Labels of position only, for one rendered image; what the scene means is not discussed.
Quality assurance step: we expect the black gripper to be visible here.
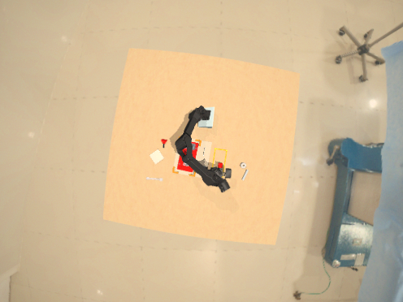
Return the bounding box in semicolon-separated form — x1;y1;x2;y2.
218;168;232;179

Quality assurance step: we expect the cream square tile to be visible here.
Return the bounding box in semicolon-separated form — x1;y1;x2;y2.
150;149;164;165

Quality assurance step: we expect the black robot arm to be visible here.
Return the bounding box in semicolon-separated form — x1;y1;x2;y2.
175;106;230;192

